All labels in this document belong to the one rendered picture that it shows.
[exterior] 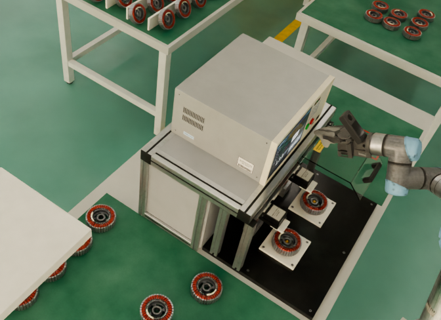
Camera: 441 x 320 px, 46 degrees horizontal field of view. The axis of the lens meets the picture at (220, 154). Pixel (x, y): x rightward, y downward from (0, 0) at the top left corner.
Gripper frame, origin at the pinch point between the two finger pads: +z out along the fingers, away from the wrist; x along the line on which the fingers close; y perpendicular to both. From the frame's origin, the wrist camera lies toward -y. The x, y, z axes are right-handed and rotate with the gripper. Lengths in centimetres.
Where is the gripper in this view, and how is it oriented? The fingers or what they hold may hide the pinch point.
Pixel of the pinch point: (317, 130)
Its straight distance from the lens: 187.2
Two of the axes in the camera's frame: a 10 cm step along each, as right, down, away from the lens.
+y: 2.2, 8.1, 5.4
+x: 5.4, -5.6, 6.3
